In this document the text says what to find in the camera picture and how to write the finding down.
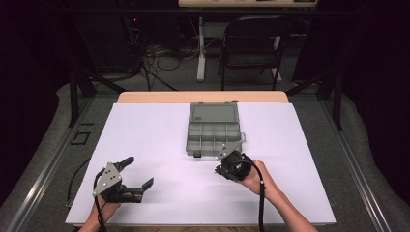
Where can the white-legged desk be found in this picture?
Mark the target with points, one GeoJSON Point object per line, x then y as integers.
{"type": "Point", "coordinates": [201, 48]}

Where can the person's left hand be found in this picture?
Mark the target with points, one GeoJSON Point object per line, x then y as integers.
{"type": "Point", "coordinates": [111, 206]}

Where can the person's right hand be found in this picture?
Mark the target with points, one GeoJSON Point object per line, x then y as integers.
{"type": "Point", "coordinates": [256, 179]}

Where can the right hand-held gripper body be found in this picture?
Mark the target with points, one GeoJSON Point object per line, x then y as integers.
{"type": "Point", "coordinates": [235, 164]}

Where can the black folding chair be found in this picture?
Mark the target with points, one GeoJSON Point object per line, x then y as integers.
{"type": "Point", "coordinates": [254, 48]}

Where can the white board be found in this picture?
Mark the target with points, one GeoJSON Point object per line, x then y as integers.
{"type": "Point", "coordinates": [161, 135]}

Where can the grey compartment organizer box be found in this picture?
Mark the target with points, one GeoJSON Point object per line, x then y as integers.
{"type": "Point", "coordinates": [209, 129]}

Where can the black metal stand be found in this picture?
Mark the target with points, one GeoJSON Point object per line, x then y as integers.
{"type": "Point", "coordinates": [336, 100]}
{"type": "Point", "coordinates": [74, 96]}

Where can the wooden table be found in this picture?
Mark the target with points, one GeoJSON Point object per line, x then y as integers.
{"type": "Point", "coordinates": [161, 96]}

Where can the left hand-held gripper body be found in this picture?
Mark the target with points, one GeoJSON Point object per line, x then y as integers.
{"type": "Point", "coordinates": [109, 182]}

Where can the aluminium floor rail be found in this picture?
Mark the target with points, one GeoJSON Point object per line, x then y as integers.
{"type": "Point", "coordinates": [357, 170]}
{"type": "Point", "coordinates": [42, 174]}

